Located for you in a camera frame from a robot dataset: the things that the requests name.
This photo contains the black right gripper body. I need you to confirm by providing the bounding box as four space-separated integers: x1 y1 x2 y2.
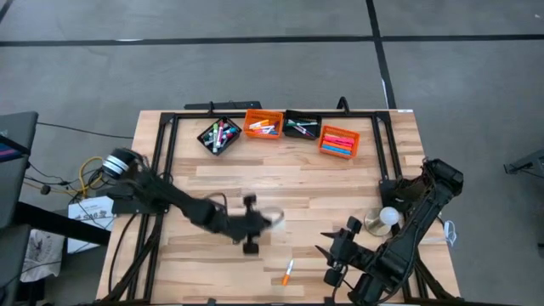
332 236 375 274

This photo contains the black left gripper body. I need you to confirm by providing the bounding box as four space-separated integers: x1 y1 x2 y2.
221 211 269 244

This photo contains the black cap white marker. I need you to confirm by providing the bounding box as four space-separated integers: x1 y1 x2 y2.
265 207 286 230

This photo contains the purple fine whiteboard marker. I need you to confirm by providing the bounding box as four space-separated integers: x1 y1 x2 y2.
292 124 316 138

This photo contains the white bulb brass base lamp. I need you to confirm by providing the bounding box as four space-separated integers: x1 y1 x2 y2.
364 206 401 237

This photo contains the black slotted plastic basket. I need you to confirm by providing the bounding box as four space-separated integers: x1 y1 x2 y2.
196 116 243 156
281 109 323 141

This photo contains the orange slotted plastic basket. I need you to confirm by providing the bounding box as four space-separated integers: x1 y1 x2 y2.
317 124 361 161
242 108 284 140

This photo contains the black power strip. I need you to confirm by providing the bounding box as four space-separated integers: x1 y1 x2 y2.
184 100 263 111

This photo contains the white printed paper sheet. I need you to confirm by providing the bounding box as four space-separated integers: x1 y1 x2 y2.
67 195 116 254

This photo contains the black beam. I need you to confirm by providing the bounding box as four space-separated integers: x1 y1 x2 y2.
16 201 111 247

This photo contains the grey stand leg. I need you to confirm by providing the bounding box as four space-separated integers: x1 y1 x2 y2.
503 148 544 175

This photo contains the white crumpled cloth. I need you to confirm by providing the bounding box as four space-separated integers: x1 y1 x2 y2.
20 229 65 284

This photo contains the dark grey office chair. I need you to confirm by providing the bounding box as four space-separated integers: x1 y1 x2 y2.
0 110 39 306

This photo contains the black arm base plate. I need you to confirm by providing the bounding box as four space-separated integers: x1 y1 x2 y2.
380 178 442 213
110 186 173 216

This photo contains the white lamp cable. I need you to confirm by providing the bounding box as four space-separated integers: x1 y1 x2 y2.
420 219 458 247

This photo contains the black metal table frame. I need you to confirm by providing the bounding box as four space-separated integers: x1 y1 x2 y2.
104 110 456 306

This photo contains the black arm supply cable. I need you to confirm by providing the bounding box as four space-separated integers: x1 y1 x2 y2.
108 212 141 298

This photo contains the yellow floor cable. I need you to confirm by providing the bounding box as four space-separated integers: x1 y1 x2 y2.
78 156 107 199

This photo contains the thin black floor cable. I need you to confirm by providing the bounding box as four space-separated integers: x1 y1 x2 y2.
37 122 133 139

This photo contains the black cable with plug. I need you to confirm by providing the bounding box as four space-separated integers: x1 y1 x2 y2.
23 163 86 201

